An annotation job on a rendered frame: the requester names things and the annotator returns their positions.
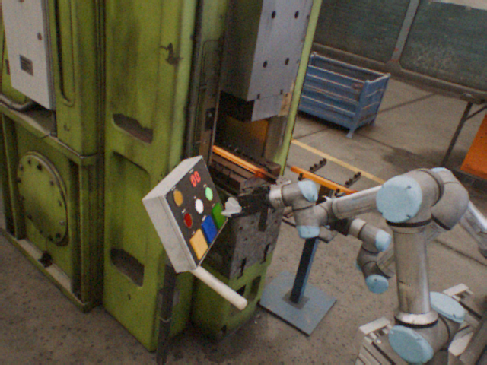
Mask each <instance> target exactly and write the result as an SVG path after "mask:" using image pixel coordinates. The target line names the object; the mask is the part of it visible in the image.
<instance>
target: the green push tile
mask: <svg viewBox="0 0 487 365"><path fill-rule="evenodd" d="M221 213H222V209H221V206H220V203H216V204H215V206H214V208H213V209H212V211H211V214H212V217H213V219H214V221H215V224H216V227H217V228H218V229H220V228H221V226H222V224H223V223H224V221H225V216H224V215H222V214H221Z"/></svg>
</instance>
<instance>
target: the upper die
mask: <svg viewBox="0 0 487 365"><path fill-rule="evenodd" d="M283 95H284V94H276V95H273V96H269V97H265V98H261V99H256V100H250V101H245V100H242V99H240V98H238V97H237V96H234V95H232V94H229V93H227V92H225V91H222V90H221V94H219V101H218V107H221V108H222V109H224V110H226V111H228V112H229V113H232V114H234V115H237V116H239V117H242V118H244V119H246V120H248V121H251V122H252V121H256V120H259V119H264V118H268V117H271V116H276V115H279V112H280V107H281V103H282V100H283Z"/></svg>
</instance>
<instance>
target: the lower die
mask: <svg viewBox="0 0 487 365"><path fill-rule="evenodd" d="M213 146H216V147H217V148H220V149H222V150H224V151H227V152H228V153H230V154H232V155H234V156H236V157H237V158H239V159H241V160H243V161H245V162H247V163H249V164H252V165H254V166H255V167H257V168H259V169H261V168H263V169H264V170H265V171H266V172H267V170H268V169H266V168H265V167H261V166H260V165H259V164H257V163H254V162H253V161H250V160H248V159H246V158H244V156H241V155H240V154H238V153H236V152H235V153H234V152H233V151H231V150H229V149H227V148H225V147H223V146H221V145H219V144H216V143H213ZM212 158H213V159H214V163H212V161H211V164H209V168H208V172H209V173H210V175H212V176H213V175H214V168H215V164H216V163H217V162H221V166H220V163H217V164H216V168H215V178H217V179H221V171H222V168H223V166H225V165H227V166H228V169H227V167H225V168H224V169H223V176H222V181H223V182H224V183H228V175H229V172H230V170H232V169H234V170H235V175H233V172H234V171H233V170H232V171H231V174H230V179H229V186H232V187H234V188H235V189H238V190H240V192H242V193H243V190H242V188H246V187H250V186H255V187H257V186H260V185H262V184H264V183H265V180H263V179H260V178H259V177H258V178H256V177H255V175H256V172H255V171H253V170H250V169H248V168H246V167H244V166H243V165H241V164H239V163H237V162H235V161H232V160H230V159H228V158H227V157H226V156H224V155H223V154H220V153H218V152H216V151H213V150H212ZM226 169H227V170H226Z"/></svg>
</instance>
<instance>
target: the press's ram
mask: <svg viewBox="0 0 487 365"><path fill-rule="evenodd" d="M309 4H310V0H232V3H231V15H230V21H229V28H228V40H227V45H226V53H225V58H224V70H223V77H222V83H221V89H220V90H222V91H225V92H227V93H229V94H232V95H234V96H237V97H238V98H240V99H242V100H245V101H250V100H256V99H261V98H265V97H269V96H273V95H276V94H284V93H288V92H290V89H291V83H292V78H293V75H294V71H295V67H296V62H297V59H298V51H299V47H300V44H301V36H303V32H304V24H305V20H306V16H307V9H308V5H309Z"/></svg>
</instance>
